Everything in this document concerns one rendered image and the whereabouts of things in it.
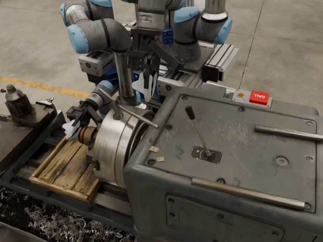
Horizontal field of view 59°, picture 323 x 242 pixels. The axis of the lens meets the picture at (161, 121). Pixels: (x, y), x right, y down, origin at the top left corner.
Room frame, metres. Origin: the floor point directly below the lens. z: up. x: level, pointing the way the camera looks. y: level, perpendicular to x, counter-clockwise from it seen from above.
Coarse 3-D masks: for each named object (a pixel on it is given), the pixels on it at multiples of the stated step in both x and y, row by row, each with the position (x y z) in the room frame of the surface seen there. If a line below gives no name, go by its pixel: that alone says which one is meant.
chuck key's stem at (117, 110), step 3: (114, 96) 0.77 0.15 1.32; (114, 99) 0.75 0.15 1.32; (117, 99) 0.76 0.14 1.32; (114, 102) 0.75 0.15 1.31; (114, 105) 0.75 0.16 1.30; (114, 108) 0.76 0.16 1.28; (117, 108) 0.76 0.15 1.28; (114, 111) 0.76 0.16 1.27; (117, 111) 0.76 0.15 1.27; (117, 114) 0.76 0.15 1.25; (117, 117) 0.76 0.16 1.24
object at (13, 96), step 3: (15, 87) 1.11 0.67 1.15; (18, 90) 1.09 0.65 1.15; (21, 90) 1.12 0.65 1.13; (6, 93) 1.07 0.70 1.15; (9, 93) 1.07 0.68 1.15; (12, 93) 1.07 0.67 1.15; (15, 93) 1.07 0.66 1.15; (21, 93) 1.09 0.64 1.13; (6, 96) 1.07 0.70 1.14; (9, 96) 1.06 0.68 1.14; (12, 96) 1.06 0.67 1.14; (15, 96) 1.06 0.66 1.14; (18, 96) 1.07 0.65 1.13; (6, 99) 1.06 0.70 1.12; (9, 99) 1.05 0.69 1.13; (12, 99) 1.05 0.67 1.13; (15, 99) 1.06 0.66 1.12
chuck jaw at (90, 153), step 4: (92, 140) 0.78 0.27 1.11; (88, 144) 0.77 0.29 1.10; (92, 144) 0.75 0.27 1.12; (88, 148) 0.73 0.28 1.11; (92, 148) 0.72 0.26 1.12; (88, 152) 0.70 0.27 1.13; (92, 152) 0.70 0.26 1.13; (88, 156) 0.68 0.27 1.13; (92, 156) 0.68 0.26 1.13; (88, 160) 0.68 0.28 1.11; (92, 160) 0.67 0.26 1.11; (96, 160) 0.65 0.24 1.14; (92, 164) 0.67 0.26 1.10; (96, 164) 0.65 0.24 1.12; (96, 168) 0.64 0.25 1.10
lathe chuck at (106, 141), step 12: (132, 108) 0.82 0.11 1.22; (108, 120) 0.75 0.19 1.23; (120, 120) 0.74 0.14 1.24; (108, 132) 0.70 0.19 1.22; (120, 132) 0.70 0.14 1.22; (96, 144) 0.68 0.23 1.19; (108, 144) 0.67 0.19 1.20; (96, 156) 0.65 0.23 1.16; (108, 156) 0.64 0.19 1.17; (108, 168) 0.62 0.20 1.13; (108, 180) 0.62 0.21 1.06
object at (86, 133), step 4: (84, 128) 0.84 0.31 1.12; (88, 128) 0.83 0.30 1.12; (92, 128) 0.83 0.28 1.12; (96, 128) 0.83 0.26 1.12; (80, 132) 0.83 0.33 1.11; (84, 132) 0.82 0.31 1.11; (88, 132) 0.81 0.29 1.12; (92, 132) 0.81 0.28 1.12; (96, 132) 0.82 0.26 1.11; (80, 136) 0.81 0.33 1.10; (84, 136) 0.80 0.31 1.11; (88, 136) 0.80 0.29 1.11; (92, 136) 0.80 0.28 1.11; (80, 140) 0.81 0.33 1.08; (84, 140) 0.80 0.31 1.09; (88, 140) 0.79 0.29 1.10; (84, 144) 0.81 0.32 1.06
